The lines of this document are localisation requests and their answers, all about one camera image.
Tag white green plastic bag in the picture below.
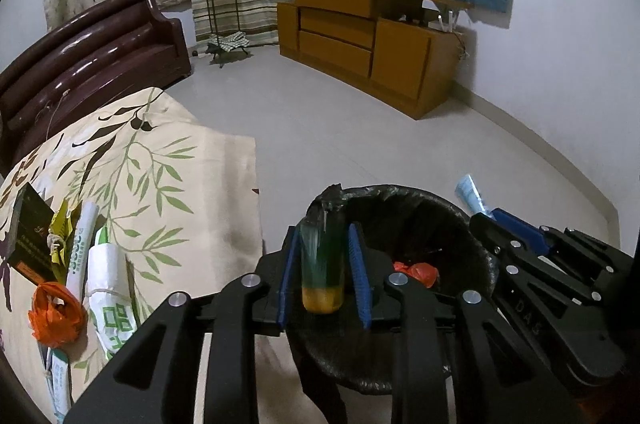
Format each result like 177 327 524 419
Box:
86 225 138 359

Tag teal toothpaste tube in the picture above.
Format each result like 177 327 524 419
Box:
50 348 73 423

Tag white wrapper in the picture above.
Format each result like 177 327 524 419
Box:
38 345 54 401

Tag orange plastic bag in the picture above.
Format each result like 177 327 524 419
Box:
27 282 87 348

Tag red plastic bag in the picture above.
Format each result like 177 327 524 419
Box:
393 261 439 288

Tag white green tube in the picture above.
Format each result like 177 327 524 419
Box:
65 202 99 303

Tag yellow snack wrapper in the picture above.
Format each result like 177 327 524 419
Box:
47 199 81 284

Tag black cigarette box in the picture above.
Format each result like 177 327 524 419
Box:
6 183 55 285

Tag green yellow bottle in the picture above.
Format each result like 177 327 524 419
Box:
298 185 346 314

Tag blue toothpaste tube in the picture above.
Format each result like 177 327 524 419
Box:
454 175 494 219

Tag black lined trash bin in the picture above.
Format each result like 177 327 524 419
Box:
286 184 490 395

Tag floral beige tablecloth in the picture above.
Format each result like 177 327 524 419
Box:
0 86 265 424

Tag white router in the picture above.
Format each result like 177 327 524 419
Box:
437 9 459 34

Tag wooden TV cabinet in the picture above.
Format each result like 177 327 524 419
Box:
277 0 470 119

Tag dark brown leather sofa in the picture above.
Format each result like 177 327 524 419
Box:
1 0 192 176

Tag black metal plant stand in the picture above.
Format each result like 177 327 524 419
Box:
205 0 250 68

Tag white cable on sofa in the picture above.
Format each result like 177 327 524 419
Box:
41 88 72 145

